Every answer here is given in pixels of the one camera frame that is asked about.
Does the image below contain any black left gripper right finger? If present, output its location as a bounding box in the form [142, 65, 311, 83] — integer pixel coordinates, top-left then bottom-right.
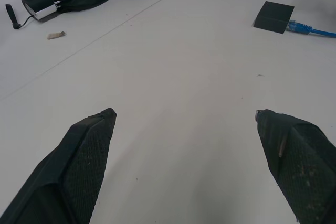
[254, 109, 336, 224]

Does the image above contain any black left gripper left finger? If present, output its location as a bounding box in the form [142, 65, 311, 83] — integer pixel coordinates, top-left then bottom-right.
[0, 107, 118, 224]

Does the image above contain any small black box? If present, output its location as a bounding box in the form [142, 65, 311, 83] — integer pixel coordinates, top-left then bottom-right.
[253, 1, 295, 35]

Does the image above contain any brown paper scrap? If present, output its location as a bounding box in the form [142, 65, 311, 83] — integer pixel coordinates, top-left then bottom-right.
[47, 31, 67, 40]

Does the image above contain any blue network cable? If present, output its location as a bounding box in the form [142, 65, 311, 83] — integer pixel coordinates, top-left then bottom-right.
[286, 20, 336, 39]

